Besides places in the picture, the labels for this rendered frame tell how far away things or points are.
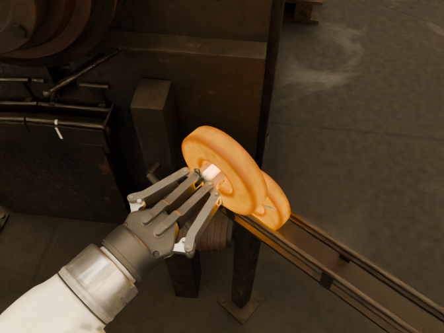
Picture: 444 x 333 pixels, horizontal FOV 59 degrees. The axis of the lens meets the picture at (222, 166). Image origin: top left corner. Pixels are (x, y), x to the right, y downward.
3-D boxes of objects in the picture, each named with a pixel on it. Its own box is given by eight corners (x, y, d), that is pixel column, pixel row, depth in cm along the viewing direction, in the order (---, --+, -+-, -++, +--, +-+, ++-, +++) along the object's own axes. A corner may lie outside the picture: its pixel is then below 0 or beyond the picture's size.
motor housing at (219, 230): (173, 264, 146) (152, 186, 103) (231, 271, 145) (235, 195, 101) (166, 299, 139) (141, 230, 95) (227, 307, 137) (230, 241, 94)
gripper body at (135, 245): (106, 254, 56) (153, 211, 59) (145, 294, 52) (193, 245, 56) (88, 232, 49) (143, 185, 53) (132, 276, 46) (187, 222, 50)
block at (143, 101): (154, 140, 109) (139, 73, 90) (182, 143, 109) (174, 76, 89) (145, 171, 103) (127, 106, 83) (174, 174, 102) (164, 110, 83)
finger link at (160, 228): (150, 229, 51) (157, 236, 51) (209, 176, 56) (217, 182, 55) (155, 241, 55) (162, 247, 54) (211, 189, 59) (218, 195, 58)
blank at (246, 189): (186, 108, 59) (170, 121, 58) (265, 154, 51) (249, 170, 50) (204, 172, 71) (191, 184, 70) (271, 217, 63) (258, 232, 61)
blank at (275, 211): (252, 213, 91) (242, 222, 90) (224, 159, 85) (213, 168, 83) (302, 228, 79) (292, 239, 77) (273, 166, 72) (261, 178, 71)
